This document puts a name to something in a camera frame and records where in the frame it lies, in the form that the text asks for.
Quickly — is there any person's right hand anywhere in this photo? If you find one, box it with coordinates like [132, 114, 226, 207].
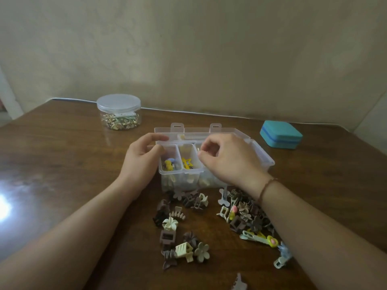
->
[198, 133, 273, 197]

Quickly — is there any person's left hand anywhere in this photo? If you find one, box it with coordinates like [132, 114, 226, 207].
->
[116, 133, 170, 200]

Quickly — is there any clear plastic organizer box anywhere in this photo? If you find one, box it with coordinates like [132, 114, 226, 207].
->
[154, 123, 276, 193]

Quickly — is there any person's left forearm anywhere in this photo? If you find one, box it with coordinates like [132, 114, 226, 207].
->
[0, 178, 143, 290]

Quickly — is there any person's right forearm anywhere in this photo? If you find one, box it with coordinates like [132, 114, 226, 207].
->
[250, 177, 387, 290]

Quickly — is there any heap of gold pins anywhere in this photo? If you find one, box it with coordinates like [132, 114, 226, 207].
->
[102, 113, 140, 130]

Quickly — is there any round clear plastic jar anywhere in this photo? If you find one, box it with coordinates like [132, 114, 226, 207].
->
[96, 94, 141, 131]

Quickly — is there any pile of small hair claws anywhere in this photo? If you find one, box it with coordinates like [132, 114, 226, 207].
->
[216, 187, 276, 239]
[152, 190, 211, 271]

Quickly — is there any blue square zip case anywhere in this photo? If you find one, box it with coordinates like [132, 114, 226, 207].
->
[259, 120, 303, 149]

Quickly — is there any green duckbill hair clip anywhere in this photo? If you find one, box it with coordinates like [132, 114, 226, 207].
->
[239, 230, 279, 249]

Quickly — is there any pale blue hair clip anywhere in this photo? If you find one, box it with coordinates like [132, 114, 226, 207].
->
[273, 241, 293, 269]

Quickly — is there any grey hair clip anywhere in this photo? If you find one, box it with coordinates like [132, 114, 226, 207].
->
[232, 273, 249, 290]

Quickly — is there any white cable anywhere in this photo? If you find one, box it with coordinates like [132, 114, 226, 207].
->
[50, 97, 351, 128]

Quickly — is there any brown cord bracelet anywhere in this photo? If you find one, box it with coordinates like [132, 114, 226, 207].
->
[258, 178, 279, 206]

